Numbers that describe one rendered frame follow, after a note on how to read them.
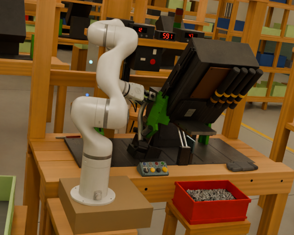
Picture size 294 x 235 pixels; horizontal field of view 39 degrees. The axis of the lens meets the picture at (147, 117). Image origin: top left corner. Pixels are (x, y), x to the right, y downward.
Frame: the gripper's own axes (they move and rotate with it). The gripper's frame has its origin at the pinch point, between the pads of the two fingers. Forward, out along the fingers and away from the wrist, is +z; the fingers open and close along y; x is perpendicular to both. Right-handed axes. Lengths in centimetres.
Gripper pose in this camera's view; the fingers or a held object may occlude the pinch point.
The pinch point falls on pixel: (149, 97)
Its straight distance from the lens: 236.0
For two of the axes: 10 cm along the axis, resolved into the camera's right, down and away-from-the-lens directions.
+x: -5.4, 4.1, 7.4
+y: 0.1, -8.7, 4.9
